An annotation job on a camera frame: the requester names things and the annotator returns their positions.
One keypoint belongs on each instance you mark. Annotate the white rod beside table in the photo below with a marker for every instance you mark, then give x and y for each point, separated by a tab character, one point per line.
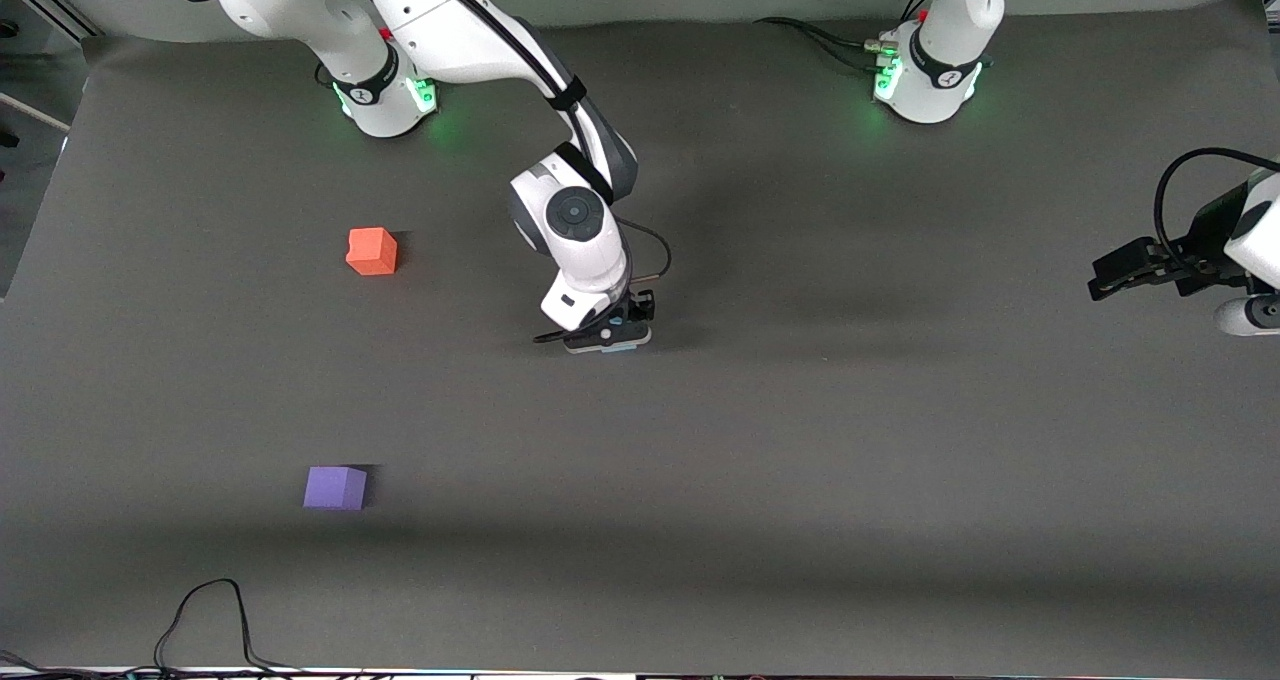
35	112

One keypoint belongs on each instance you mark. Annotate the light blue foam block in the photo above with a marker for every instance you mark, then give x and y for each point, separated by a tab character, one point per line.
628	348

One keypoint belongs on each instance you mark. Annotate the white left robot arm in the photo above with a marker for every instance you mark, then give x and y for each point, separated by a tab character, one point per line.
940	70

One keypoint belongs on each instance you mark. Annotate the orange foam block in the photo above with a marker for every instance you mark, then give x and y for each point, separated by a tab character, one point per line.
370	252

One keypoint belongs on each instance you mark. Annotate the aluminium frame rail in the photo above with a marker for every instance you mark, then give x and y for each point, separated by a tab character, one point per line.
50	0

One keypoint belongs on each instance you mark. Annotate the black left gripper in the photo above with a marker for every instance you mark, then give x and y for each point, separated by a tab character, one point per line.
1207	241

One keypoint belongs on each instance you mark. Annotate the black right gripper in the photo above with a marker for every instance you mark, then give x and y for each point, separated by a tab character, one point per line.
640	309

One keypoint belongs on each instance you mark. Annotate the purple foam block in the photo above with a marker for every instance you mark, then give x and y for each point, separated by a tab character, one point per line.
332	490

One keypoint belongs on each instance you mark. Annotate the dark grey table cover sheet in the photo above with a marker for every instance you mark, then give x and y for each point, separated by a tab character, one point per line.
800	410

